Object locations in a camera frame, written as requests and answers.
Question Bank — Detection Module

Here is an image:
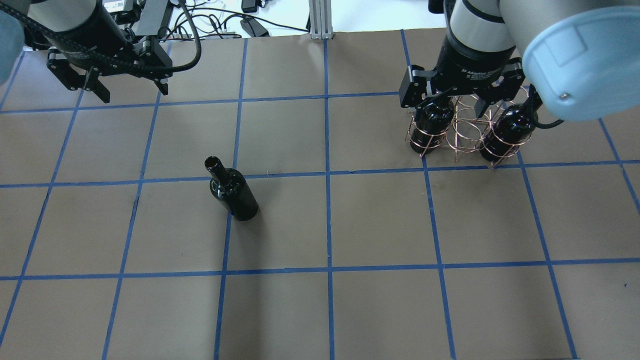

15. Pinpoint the dark wine bottle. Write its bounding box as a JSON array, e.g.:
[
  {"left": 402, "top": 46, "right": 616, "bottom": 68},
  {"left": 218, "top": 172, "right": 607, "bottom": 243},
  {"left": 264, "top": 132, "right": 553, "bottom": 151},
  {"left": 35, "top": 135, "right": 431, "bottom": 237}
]
[{"left": 204, "top": 156, "right": 259, "bottom": 221}]

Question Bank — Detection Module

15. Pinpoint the black braided cable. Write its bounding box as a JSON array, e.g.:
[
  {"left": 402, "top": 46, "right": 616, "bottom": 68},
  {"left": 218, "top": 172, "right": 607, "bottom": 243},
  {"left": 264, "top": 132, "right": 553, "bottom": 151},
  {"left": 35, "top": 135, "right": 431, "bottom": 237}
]
[{"left": 0, "top": 0, "right": 203, "bottom": 72}]

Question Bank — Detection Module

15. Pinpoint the dark bottle in basket left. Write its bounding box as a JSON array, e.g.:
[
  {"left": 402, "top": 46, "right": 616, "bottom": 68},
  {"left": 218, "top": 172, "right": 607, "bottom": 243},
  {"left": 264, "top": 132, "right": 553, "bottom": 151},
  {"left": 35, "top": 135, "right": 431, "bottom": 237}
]
[{"left": 410, "top": 99, "right": 455, "bottom": 154}]

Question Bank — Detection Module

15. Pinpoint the black power brick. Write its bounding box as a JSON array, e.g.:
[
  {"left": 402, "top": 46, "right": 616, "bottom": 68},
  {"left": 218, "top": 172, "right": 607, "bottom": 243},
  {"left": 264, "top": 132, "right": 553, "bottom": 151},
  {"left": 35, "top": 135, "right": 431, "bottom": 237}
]
[{"left": 133, "top": 0, "right": 175, "bottom": 39}]

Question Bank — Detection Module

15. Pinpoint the dark bottle in basket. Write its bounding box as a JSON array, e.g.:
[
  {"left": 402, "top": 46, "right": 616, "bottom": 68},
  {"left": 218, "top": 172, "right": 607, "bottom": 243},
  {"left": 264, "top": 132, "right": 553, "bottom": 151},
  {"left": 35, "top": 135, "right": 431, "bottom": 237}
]
[
  {"left": 410, "top": 99, "right": 455, "bottom": 154},
  {"left": 478, "top": 103, "right": 538, "bottom": 164}
]

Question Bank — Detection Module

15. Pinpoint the copper wire wine basket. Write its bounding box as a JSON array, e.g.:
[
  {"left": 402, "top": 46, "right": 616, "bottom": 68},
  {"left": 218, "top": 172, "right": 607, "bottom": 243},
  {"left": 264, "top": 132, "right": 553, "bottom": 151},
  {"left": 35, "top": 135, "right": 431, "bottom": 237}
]
[{"left": 405, "top": 95, "right": 516, "bottom": 163}]

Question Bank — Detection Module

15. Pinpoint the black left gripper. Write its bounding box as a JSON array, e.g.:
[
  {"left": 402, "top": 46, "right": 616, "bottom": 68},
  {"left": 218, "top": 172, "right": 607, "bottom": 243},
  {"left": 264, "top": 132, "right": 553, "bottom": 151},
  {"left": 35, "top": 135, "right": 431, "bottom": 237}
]
[{"left": 45, "top": 7, "right": 174, "bottom": 104}]

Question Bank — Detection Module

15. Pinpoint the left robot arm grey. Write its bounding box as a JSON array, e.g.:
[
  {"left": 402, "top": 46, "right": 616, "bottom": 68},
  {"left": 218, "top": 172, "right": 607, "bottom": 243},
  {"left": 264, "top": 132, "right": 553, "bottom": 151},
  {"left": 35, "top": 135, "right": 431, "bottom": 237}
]
[{"left": 2, "top": 0, "right": 173, "bottom": 103}]

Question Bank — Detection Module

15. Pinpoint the dark bottle in basket right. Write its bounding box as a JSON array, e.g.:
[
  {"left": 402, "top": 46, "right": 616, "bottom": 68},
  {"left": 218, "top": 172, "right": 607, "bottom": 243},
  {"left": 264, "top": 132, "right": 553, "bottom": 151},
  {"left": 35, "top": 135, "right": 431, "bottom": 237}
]
[{"left": 478, "top": 103, "right": 538, "bottom": 164}]

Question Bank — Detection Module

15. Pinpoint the aluminium frame post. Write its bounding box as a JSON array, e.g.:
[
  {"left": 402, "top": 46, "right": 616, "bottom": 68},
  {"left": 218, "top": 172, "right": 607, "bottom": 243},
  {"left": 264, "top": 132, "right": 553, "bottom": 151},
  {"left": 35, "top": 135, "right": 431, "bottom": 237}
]
[{"left": 308, "top": 0, "right": 334, "bottom": 40}]

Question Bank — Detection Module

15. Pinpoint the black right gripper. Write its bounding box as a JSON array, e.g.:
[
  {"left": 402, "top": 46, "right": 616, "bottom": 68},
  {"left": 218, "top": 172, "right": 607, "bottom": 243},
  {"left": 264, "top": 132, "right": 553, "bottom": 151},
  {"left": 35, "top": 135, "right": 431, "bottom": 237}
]
[{"left": 398, "top": 30, "right": 525, "bottom": 117}]

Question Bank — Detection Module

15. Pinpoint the black power adapter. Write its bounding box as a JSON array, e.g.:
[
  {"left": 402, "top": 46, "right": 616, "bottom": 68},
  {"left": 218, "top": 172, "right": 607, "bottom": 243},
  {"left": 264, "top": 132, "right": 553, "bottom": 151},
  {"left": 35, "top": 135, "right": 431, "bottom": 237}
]
[{"left": 240, "top": 18, "right": 270, "bottom": 38}]

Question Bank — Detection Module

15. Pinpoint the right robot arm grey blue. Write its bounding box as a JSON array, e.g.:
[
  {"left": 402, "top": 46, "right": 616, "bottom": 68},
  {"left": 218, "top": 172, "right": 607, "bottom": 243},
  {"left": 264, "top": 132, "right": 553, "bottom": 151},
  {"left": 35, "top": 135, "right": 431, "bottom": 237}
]
[{"left": 398, "top": 0, "right": 640, "bottom": 122}]

